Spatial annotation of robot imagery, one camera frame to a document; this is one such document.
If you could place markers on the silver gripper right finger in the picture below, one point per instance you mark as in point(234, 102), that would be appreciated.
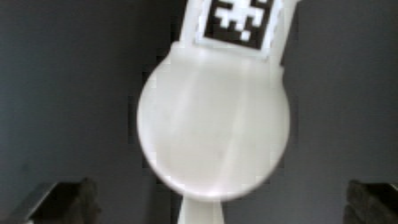
point(371, 203)

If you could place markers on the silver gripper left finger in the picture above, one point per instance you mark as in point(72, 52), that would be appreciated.
point(60, 203)

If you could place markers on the white lamp bulb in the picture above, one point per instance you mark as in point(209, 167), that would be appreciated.
point(213, 111)

